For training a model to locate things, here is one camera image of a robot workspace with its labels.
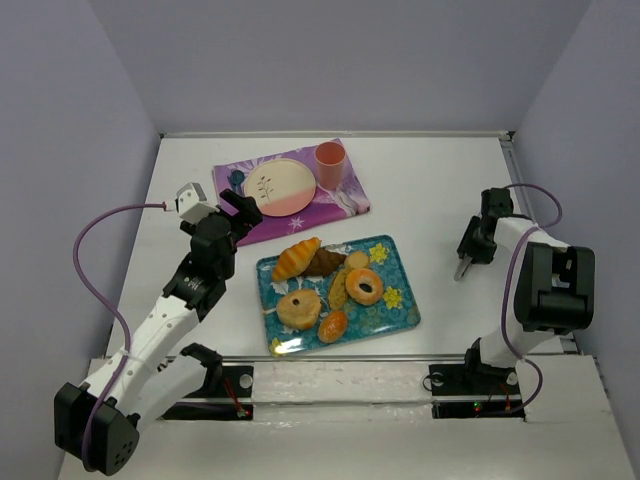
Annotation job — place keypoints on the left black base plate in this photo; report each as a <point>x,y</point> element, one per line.
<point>225,399</point>

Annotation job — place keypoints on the tan ring donut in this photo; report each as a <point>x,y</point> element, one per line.
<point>299,309</point>

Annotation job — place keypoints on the blue plastic spoon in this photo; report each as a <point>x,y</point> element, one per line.
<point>236,180</point>

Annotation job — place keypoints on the orange sugared bun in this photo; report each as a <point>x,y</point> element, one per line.
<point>333,327</point>

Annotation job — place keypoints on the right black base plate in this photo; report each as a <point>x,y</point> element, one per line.
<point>459,393</point>

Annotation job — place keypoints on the metal tongs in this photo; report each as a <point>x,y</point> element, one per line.
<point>462,267</point>

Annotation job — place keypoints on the small round tan bun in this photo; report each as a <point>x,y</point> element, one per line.
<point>356,260</point>

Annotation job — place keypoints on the metal table rail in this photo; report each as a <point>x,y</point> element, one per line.
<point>429,358</point>

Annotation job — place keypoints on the pink plastic cup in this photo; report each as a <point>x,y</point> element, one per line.
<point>330,157</point>

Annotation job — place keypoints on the orange striped croissant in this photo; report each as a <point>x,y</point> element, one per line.
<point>295,259</point>

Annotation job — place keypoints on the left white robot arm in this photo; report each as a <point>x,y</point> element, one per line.
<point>101,420</point>

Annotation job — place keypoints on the teal floral tray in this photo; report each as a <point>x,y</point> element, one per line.
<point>395,311</point>

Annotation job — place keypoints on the long seeded bread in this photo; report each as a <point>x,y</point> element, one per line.
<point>337,293</point>

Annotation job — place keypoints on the purple floral cloth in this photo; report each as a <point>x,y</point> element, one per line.
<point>346,201</point>

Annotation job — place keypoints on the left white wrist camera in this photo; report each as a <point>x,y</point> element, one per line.
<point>191,203</point>

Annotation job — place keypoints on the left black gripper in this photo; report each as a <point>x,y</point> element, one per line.
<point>240,220</point>

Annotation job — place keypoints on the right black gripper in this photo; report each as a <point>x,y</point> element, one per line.
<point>472,250</point>

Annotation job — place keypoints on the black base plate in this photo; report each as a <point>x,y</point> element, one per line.
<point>459,393</point>
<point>225,399</point>

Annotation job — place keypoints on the cream pink round plate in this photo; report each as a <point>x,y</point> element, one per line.
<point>281,187</point>

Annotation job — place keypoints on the orange glazed donut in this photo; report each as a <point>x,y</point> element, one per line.
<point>364,286</point>

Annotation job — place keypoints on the dark chocolate bread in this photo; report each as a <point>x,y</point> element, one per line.
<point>324,263</point>

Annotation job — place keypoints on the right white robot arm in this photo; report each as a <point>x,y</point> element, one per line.
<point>549,288</point>

